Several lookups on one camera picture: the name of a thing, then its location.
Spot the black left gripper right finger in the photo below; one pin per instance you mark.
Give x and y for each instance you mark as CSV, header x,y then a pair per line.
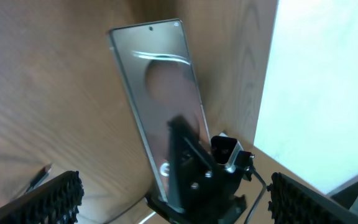
x,y
292,202

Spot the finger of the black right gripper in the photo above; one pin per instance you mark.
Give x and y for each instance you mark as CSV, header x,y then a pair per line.
x,y
182,155

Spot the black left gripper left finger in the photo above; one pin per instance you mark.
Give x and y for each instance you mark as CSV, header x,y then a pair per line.
x,y
56,201

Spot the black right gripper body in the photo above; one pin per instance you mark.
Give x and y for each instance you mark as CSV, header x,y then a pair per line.
x,y
219,206

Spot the Samsung Galaxy smartphone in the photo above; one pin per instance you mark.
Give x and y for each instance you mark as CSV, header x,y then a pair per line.
x,y
158,76

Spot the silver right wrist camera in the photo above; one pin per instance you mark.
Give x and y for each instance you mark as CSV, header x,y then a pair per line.
x,y
225,151

